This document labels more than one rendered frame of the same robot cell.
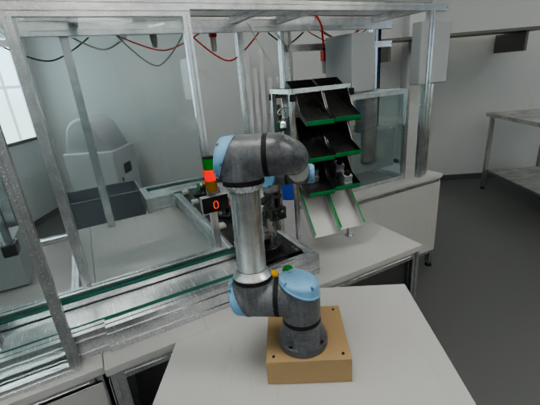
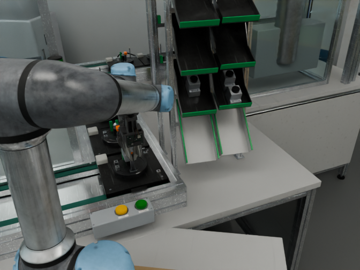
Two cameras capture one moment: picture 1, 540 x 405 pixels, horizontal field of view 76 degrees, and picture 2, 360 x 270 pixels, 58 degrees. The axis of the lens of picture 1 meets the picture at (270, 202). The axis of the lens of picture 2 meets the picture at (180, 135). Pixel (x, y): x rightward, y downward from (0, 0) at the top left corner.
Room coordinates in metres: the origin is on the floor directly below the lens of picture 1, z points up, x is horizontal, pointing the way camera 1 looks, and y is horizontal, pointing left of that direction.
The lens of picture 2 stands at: (0.42, -0.29, 1.75)
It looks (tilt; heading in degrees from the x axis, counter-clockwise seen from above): 31 degrees down; 6
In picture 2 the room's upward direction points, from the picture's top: 2 degrees counter-clockwise
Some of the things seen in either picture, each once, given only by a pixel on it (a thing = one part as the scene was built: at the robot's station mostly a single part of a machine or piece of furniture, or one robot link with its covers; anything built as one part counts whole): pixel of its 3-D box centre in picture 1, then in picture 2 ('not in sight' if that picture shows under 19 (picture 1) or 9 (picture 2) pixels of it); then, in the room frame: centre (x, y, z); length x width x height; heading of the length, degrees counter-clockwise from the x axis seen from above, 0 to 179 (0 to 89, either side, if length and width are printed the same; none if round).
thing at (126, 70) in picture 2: not in sight; (124, 82); (1.38, -0.01, 1.37); 0.09 x 0.08 x 0.11; 171
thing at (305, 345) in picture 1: (302, 327); not in sight; (0.87, -0.07, 0.99); 0.15 x 0.15 x 0.10
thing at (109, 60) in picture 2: not in sight; (124, 57); (2.78, 0.37, 1.01); 0.24 x 0.24 x 0.13; 26
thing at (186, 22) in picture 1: (203, 145); (51, 42); (1.51, 0.27, 1.46); 0.03 x 0.03 x 1.00; 26
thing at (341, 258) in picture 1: (234, 236); (112, 141); (1.86, 0.23, 0.85); 1.50 x 1.41 x 0.03; 116
